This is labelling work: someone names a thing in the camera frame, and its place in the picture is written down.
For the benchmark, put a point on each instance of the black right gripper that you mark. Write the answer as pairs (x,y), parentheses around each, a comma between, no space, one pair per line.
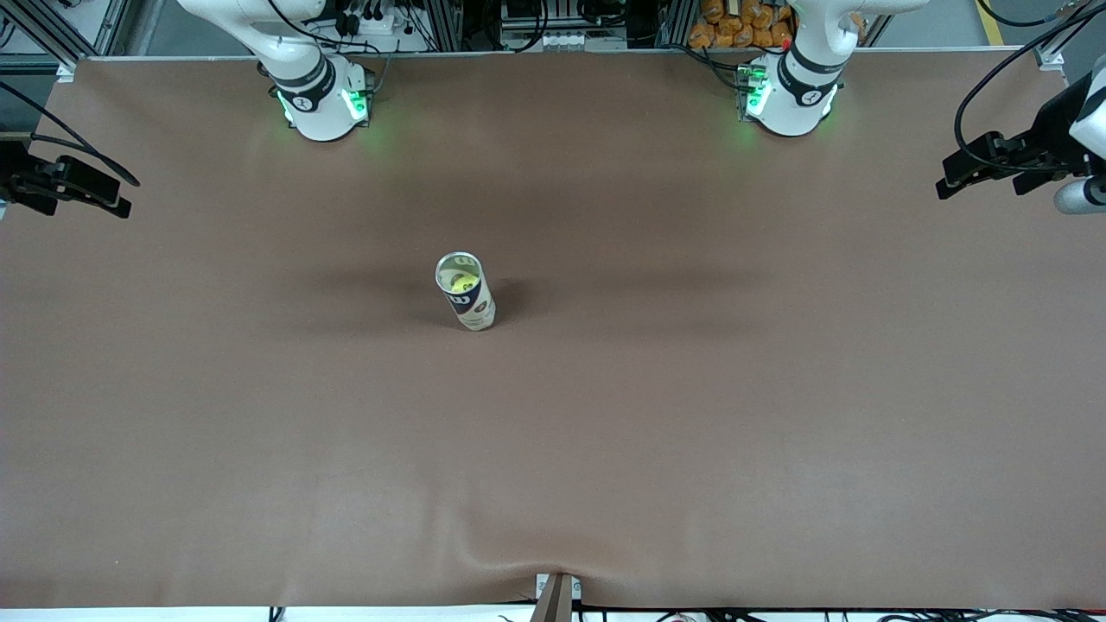
(19,180)

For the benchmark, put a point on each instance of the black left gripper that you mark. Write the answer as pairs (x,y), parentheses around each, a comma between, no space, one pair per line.
(1044,138)

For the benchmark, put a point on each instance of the yellow Wilson tennis ball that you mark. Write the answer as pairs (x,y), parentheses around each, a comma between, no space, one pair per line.
(458,282)

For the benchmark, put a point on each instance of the clear tennis ball can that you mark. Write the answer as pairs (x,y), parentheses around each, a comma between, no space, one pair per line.
(475,311)

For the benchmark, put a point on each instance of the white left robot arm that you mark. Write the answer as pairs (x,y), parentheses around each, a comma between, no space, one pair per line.
(795,104)

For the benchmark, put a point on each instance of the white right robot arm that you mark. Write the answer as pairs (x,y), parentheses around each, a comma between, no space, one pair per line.
(320,104)

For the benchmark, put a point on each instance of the orange snack packets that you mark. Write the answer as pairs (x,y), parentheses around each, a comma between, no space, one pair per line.
(734,30)

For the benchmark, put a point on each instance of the white power strip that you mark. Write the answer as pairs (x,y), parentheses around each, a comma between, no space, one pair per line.
(380,22)

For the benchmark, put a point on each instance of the brown table mat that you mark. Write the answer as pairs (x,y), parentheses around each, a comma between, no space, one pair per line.
(691,475)

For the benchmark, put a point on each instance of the white terminal block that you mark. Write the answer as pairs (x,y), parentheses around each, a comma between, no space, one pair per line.
(566,40)

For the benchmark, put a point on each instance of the metal corner bracket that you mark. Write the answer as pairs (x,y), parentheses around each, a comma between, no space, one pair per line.
(65,71)
(1048,59)

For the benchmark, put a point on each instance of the aluminium frame post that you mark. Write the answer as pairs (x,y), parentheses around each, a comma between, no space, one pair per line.
(670,22)
(445,22)

